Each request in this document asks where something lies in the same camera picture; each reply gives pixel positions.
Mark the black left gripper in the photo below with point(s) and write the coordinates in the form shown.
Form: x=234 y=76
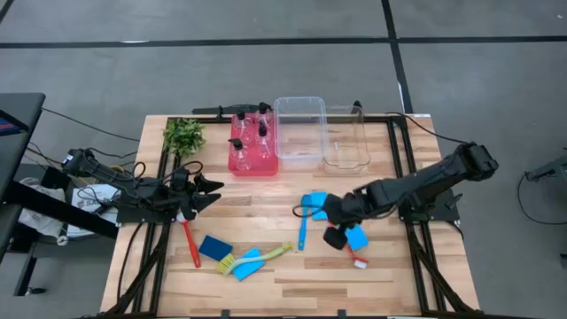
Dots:
x=184 y=195

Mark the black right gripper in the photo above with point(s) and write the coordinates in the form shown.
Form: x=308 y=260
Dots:
x=347 y=208

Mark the light blue sponge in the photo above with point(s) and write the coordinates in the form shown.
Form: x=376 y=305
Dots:
x=358 y=239
x=316 y=199
x=248 y=272

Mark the red dish brush white bristles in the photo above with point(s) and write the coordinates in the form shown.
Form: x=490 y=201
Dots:
x=354 y=254
x=191 y=243

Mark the blue dish brush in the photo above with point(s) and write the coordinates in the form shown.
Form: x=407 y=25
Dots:
x=303 y=235

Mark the clear pump bottle black cap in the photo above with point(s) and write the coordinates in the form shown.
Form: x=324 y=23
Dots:
x=264 y=144
x=243 y=130
x=240 y=159
x=264 y=116

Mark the pink plastic bin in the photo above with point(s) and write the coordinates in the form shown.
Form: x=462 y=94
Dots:
x=254 y=170

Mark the dark blue sponge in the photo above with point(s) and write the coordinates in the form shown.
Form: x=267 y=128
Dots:
x=215 y=248

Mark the green dish brush yellow bristles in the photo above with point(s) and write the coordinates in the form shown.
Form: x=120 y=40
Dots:
x=261 y=257

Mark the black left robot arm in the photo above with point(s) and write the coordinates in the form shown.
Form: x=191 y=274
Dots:
x=115 y=179

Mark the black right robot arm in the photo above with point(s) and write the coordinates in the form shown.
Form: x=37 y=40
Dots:
x=434 y=175

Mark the potted green plant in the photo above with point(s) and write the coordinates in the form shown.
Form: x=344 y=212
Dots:
x=184 y=137

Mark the tall frosted clear bin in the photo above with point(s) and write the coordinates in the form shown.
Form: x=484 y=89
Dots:
x=301 y=133

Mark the white printed plastic bag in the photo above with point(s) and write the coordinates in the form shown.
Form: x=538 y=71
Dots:
x=95 y=208

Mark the white cloth bag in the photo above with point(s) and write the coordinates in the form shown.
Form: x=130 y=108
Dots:
x=40 y=221

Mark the black desk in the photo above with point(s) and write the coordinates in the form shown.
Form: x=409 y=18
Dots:
x=22 y=104

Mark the dark display screen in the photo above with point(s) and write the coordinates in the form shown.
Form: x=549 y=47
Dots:
x=6 y=126

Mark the black stand foot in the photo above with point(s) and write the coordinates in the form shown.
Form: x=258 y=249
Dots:
x=549 y=170

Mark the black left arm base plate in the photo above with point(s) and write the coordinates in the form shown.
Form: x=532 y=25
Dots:
x=146 y=217

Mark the black aluminium table frame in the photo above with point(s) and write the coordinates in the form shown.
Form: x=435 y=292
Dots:
x=208 y=119

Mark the black bar mount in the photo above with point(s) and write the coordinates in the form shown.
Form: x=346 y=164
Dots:
x=212 y=110

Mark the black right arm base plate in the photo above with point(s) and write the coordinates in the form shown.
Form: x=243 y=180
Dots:
x=443 y=212

